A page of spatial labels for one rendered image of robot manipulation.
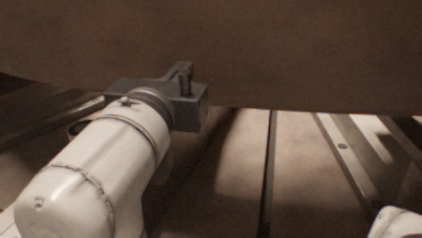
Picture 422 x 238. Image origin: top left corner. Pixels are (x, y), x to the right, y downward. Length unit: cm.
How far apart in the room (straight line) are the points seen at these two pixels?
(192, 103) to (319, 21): 30
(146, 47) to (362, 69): 42
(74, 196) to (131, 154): 7
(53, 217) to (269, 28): 47
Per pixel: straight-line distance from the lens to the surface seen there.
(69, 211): 26
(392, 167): 128
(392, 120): 128
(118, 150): 30
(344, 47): 62
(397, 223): 41
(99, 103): 194
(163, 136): 35
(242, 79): 64
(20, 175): 161
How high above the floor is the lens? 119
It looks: 31 degrees down
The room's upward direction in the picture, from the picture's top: 2 degrees counter-clockwise
